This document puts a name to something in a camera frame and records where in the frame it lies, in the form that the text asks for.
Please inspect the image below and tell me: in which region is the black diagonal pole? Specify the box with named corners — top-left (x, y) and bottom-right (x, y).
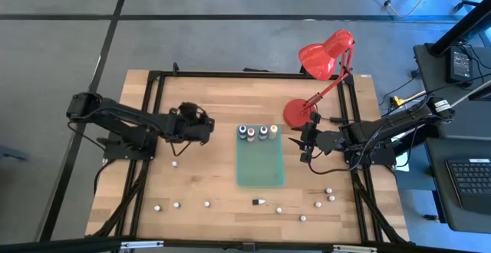
top-left (427, 3), bottom-right (491, 58)

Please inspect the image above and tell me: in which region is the black power adapter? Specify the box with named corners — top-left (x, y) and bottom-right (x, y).
top-left (446, 44), bottom-right (473, 89)

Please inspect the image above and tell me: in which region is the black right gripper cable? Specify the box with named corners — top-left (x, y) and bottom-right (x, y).
top-left (306, 145), bottom-right (369, 176)

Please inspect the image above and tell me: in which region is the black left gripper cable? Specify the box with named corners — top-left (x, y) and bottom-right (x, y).
top-left (168, 140), bottom-right (193, 158)

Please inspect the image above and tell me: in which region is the black lamp cord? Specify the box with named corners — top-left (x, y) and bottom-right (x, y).
top-left (316, 109), bottom-right (381, 126)

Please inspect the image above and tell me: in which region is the black side table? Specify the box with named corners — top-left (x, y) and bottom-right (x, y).
top-left (413, 42), bottom-right (491, 141)

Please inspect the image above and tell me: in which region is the black laptop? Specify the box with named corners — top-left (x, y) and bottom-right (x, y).
top-left (424, 136), bottom-right (491, 234)

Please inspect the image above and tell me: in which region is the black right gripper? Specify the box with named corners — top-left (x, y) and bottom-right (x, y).
top-left (288, 110), bottom-right (346, 165)

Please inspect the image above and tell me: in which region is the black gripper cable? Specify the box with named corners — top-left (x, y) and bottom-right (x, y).
top-left (168, 140), bottom-right (193, 158)
top-left (306, 145), bottom-right (369, 176)

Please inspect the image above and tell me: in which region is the white paper sheet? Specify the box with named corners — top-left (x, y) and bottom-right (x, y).
top-left (394, 145), bottom-right (410, 173)

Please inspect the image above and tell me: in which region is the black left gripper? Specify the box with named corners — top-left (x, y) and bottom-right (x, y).
top-left (166, 101), bottom-right (216, 146)

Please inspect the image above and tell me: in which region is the red desk lamp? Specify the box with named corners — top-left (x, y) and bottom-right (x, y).
top-left (282, 28), bottom-right (356, 131)

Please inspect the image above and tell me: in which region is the grey-blue floor object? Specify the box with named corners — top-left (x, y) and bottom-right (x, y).
top-left (0, 144), bottom-right (30, 163)

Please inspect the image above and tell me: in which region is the silver frame bracket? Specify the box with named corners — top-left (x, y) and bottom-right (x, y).
top-left (120, 239), bottom-right (165, 250)
top-left (332, 244), bottom-right (379, 253)

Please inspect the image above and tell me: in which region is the teal translucent plastic bin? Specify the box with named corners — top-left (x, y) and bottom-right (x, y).
top-left (235, 124), bottom-right (287, 189)

